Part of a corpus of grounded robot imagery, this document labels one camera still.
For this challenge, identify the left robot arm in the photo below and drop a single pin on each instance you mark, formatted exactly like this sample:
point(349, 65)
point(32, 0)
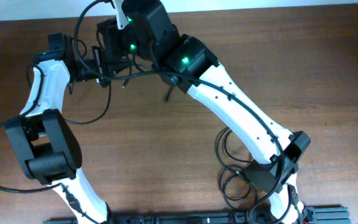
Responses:
point(42, 140)

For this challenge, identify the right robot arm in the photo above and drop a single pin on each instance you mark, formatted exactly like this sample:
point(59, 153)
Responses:
point(144, 29)

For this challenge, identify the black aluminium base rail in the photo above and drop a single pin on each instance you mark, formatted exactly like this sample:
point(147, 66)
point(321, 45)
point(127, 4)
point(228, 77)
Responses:
point(311, 215)

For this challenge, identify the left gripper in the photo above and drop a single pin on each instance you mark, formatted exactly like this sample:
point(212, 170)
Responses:
point(102, 76)

